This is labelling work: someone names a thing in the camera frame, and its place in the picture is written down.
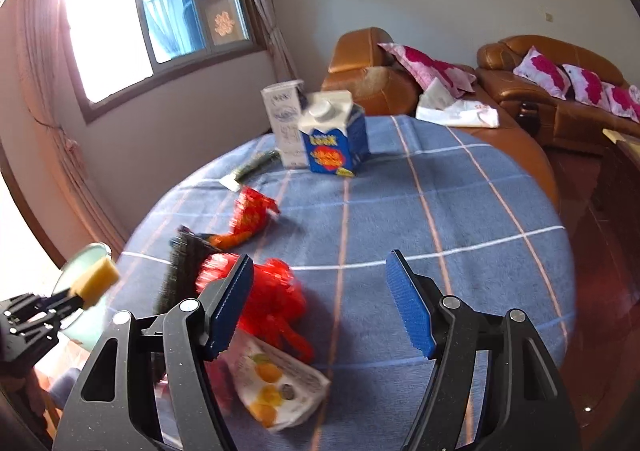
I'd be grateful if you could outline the sliding glass window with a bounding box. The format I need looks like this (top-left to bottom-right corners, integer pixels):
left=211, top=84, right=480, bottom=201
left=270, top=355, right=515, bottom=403
left=60, top=0, right=266, bottom=124

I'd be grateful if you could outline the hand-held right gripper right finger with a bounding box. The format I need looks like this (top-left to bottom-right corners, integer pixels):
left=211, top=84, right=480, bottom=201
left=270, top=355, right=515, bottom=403
left=385, top=248, right=583, bottom=451

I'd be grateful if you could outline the white cloth on armrest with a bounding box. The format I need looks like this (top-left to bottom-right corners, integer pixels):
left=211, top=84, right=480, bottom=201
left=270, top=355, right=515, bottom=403
left=416, top=98, right=501, bottom=128

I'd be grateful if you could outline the pink white pillow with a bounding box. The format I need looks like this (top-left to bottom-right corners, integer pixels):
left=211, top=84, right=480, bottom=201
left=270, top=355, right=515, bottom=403
left=562, top=64, right=612, bottom=107
left=378, top=42, right=478, bottom=99
left=602, top=81, right=640, bottom=123
left=513, top=46, right=572, bottom=99

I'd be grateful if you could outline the teal giraffe print bucket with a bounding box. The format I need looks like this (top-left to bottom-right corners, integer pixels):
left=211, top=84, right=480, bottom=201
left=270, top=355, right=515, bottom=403
left=50, top=241, right=116, bottom=353

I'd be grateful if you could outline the orange leather chaise sofa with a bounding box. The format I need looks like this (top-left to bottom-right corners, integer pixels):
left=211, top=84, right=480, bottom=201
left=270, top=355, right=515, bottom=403
left=320, top=28, right=561, bottom=212

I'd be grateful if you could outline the blue milk carton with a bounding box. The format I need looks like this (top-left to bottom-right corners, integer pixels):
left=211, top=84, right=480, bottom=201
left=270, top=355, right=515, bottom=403
left=298, top=91, right=371, bottom=178

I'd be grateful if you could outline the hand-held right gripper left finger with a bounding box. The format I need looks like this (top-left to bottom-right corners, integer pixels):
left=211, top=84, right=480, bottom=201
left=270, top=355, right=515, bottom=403
left=52, top=253, right=256, bottom=451

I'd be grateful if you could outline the red mesh net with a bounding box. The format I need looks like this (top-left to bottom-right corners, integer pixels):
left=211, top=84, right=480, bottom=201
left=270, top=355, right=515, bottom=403
left=195, top=252, right=316, bottom=364

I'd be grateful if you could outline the white milk carton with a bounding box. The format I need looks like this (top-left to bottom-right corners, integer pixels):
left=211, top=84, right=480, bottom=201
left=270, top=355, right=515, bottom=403
left=261, top=80, right=307, bottom=168

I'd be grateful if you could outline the pink floral curtain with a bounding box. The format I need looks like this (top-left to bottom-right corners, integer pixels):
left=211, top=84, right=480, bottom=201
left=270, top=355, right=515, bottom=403
left=235, top=0, right=301, bottom=82
left=0, top=0, right=131, bottom=252

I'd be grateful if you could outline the brown leather sofa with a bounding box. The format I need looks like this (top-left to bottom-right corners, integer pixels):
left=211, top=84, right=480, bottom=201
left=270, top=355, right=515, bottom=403
left=475, top=35, right=640, bottom=154

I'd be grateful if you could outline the yellow sponge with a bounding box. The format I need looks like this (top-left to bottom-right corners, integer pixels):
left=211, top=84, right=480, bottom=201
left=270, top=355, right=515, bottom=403
left=70, top=256, right=122, bottom=310

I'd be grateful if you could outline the red snack packet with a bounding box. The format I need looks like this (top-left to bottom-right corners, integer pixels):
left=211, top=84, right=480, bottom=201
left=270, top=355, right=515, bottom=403
left=200, top=186, right=281, bottom=250

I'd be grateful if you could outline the dark wooden coffee table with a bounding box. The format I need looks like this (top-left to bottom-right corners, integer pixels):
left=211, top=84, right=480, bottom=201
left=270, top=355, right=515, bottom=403
left=590, top=128, right=640, bottom=232

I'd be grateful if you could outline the black bristle brush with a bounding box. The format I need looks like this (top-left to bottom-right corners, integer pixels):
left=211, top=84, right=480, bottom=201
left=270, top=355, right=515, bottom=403
left=152, top=226, right=226, bottom=317

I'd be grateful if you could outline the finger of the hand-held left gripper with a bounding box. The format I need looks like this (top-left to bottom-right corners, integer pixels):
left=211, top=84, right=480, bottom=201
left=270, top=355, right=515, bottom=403
left=50, top=308, right=86, bottom=330
left=35, top=293, right=84, bottom=310

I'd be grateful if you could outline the fruit print snack packet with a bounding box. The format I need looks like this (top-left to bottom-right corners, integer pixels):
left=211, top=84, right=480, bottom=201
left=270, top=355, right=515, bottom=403
left=227, top=328, right=331, bottom=432

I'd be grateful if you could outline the dark green snack packet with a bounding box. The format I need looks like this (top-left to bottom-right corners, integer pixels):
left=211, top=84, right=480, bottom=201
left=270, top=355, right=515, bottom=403
left=220, top=150, right=281, bottom=192

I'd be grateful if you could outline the white tissue pack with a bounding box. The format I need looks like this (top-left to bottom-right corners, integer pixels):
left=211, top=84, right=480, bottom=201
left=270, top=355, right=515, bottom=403
left=417, top=77, right=453, bottom=109

